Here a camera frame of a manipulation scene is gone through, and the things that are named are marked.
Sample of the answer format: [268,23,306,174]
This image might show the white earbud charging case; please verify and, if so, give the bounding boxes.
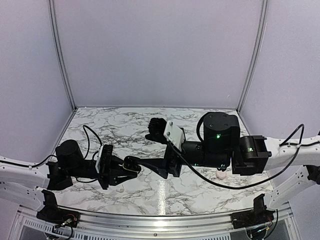
[215,171,227,180]

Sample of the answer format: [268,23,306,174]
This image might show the aluminium front rail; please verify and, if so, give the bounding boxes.
[9,199,301,240]

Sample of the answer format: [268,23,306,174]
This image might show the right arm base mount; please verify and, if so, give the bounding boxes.
[230,193,275,240]

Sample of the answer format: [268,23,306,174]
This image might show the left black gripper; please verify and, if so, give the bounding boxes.
[68,155,138,191]

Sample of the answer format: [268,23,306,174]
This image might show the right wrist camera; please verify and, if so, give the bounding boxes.
[145,117,186,151]

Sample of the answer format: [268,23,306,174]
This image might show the black earbud charging case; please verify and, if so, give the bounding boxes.
[122,156,142,173]

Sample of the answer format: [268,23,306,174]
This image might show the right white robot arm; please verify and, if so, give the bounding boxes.
[137,112,320,224]

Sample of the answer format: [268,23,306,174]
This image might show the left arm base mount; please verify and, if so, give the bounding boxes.
[36,189,80,240]

